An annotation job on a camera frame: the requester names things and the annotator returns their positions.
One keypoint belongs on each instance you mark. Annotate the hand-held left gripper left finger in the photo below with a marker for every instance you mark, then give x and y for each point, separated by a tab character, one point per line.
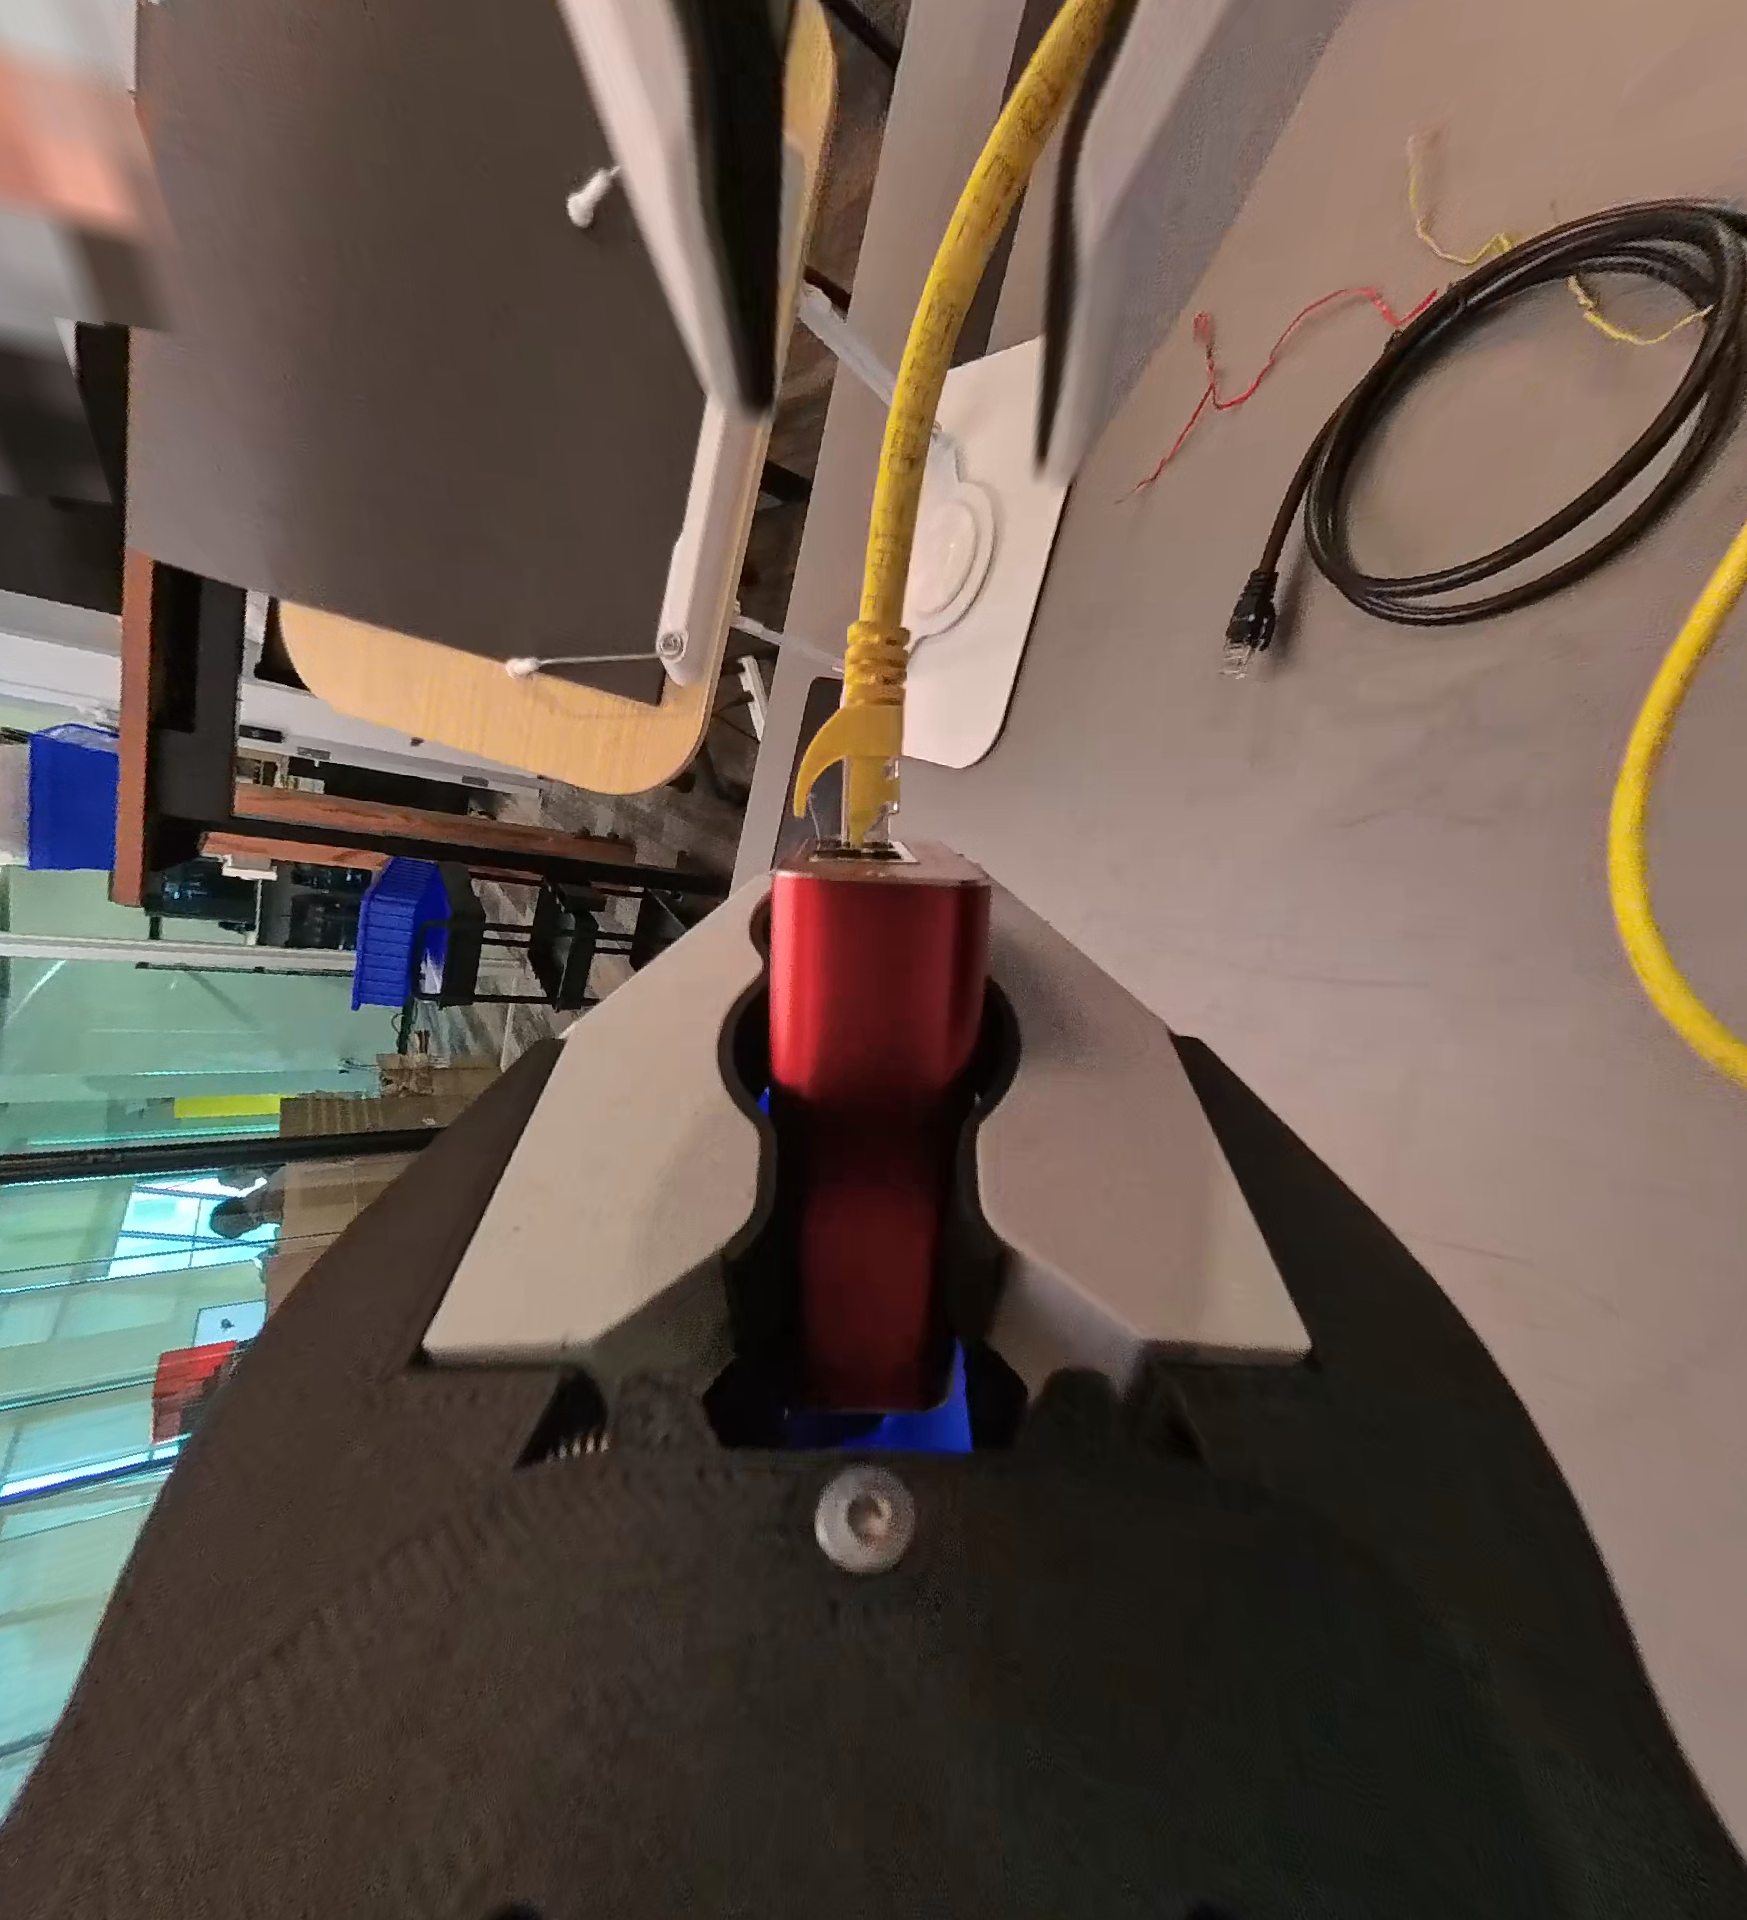
589	1200

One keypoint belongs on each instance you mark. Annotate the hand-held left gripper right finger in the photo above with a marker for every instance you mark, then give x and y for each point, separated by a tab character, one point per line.
1145	1200

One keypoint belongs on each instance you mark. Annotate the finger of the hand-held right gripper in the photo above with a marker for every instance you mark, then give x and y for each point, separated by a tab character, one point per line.
649	120
1189	150

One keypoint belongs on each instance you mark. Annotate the yellow twist tie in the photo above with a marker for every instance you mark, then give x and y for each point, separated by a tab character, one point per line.
1426	211

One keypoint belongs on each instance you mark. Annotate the red ethernet coupler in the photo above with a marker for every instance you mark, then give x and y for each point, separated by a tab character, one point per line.
875	1050

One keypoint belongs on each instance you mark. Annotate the blue plastic bin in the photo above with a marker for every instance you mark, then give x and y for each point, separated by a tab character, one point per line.
875	1432

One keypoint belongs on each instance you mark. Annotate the red twist tie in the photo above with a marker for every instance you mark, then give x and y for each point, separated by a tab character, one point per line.
1264	369

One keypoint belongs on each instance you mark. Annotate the dark table with wooden edge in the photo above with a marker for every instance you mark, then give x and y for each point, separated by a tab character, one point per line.
409	301

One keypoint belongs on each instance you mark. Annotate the small blue storage bin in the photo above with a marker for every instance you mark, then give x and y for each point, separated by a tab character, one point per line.
401	930
71	795

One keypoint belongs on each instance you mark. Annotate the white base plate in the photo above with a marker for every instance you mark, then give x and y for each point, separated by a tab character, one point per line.
995	674

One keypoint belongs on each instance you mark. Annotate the wooden desk with black frame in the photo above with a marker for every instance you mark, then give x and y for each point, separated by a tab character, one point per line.
139	674

